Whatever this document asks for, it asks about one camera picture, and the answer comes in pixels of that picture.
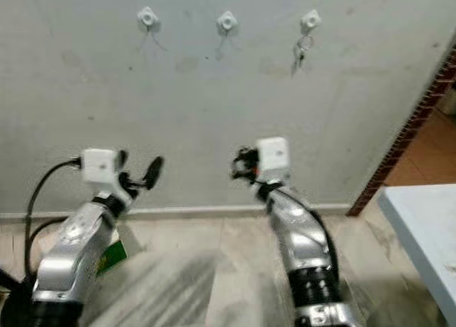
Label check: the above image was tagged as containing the green white packet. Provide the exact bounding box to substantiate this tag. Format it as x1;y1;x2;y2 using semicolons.
95;238;130;277

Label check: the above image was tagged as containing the silver key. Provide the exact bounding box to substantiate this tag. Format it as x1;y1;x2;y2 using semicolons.
292;47;307;68

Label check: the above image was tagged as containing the black round base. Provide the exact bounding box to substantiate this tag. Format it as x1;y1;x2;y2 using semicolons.
0;269;43;327

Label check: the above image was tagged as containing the white table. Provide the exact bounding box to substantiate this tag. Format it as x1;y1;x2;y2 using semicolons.
376;184;456;326

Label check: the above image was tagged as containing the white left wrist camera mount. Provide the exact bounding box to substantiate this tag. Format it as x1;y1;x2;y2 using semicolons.
81;147;125;198

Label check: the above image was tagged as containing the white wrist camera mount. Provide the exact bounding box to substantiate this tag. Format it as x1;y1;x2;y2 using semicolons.
254;136;291;191
81;147;125;198

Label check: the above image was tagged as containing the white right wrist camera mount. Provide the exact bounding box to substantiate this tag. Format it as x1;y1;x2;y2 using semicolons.
254;136;291;191

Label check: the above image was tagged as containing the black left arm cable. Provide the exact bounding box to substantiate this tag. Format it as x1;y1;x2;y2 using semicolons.
24;156;84;278

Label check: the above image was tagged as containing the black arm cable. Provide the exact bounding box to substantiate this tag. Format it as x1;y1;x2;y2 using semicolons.
24;156;84;278
296;192;341;278

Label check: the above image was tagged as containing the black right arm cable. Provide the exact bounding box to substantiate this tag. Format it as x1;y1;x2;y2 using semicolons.
296;192;341;278

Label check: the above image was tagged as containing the silver key ring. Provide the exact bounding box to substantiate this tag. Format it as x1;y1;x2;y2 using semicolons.
296;33;314;51

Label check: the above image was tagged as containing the white wall hook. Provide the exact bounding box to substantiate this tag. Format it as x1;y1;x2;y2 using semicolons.
137;6;160;34
300;9;322;34
217;11;238;37

